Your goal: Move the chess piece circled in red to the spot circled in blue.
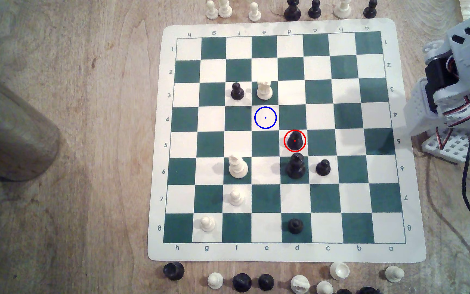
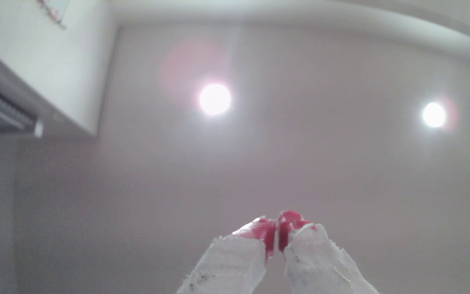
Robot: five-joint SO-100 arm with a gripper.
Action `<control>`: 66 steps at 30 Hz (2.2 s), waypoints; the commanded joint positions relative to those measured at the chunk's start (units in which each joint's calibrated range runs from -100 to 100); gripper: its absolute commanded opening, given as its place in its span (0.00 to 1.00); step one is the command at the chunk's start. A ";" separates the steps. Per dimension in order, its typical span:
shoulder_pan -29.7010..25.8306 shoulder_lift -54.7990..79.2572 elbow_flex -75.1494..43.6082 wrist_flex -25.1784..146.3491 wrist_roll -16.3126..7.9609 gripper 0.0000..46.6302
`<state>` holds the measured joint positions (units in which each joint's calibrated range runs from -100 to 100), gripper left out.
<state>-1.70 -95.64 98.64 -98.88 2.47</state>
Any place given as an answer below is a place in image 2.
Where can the red taped gripper finger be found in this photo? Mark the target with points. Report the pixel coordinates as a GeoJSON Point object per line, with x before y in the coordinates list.
{"type": "Point", "coordinates": [316, 261]}
{"type": "Point", "coordinates": [235, 261]}

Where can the round ceiling light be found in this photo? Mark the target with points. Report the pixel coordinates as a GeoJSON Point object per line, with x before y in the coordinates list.
{"type": "Point", "coordinates": [215, 99]}
{"type": "Point", "coordinates": [434, 114]}

